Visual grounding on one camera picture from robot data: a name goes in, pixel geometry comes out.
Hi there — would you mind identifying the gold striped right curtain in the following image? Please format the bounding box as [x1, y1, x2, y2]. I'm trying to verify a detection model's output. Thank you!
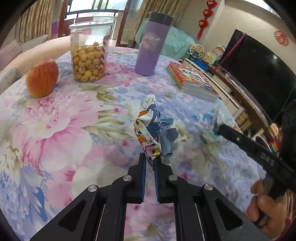
[128, 0, 190, 45]

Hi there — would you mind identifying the teal cloth covered furniture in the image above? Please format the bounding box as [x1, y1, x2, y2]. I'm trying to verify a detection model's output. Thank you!
[135, 19, 195, 60]

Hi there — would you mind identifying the cartoon duck snack wrapper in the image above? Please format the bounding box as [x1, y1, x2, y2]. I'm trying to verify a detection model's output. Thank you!
[134, 94, 180, 166]

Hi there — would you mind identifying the black television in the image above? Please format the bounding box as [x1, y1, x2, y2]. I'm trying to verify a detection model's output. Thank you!
[220, 29, 295, 126]

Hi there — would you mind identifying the clear popcorn jar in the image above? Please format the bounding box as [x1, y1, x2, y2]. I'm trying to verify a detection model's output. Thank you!
[69, 21, 113, 83]

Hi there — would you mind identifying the gold striped curtain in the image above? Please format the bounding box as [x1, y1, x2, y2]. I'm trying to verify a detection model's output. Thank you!
[15, 0, 55, 43]
[128, 0, 190, 45]

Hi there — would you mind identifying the white TV cabinet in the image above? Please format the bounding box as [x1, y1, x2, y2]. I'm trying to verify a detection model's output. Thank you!
[183, 58, 252, 132]

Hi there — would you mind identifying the toy ferris wheel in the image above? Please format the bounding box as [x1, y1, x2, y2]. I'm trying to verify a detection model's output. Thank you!
[187, 44, 205, 61]

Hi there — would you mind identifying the pink striped cushion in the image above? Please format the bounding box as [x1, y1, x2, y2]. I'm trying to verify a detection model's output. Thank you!
[0, 40, 22, 71]

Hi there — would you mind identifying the person's right hand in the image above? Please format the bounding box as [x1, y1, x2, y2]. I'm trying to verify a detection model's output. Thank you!
[245, 180, 287, 240]

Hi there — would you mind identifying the gold striped left curtain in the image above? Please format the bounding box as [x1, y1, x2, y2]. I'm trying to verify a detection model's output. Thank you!
[15, 0, 55, 43]

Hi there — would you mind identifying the floral blue pink tablecloth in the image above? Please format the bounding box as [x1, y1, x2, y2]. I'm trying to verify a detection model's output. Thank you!
[1, 47, 259, 240]

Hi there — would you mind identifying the purple tumbler black lid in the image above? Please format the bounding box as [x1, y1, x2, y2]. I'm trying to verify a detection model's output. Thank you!
[134, 12, 174, 76]

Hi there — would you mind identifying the red chinese knot decoration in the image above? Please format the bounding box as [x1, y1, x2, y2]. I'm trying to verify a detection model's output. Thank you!
[196, 0, 218, 41]

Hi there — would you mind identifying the stack of colourful books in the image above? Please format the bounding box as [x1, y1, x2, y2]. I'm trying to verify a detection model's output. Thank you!
[167, 62, 219, 102]

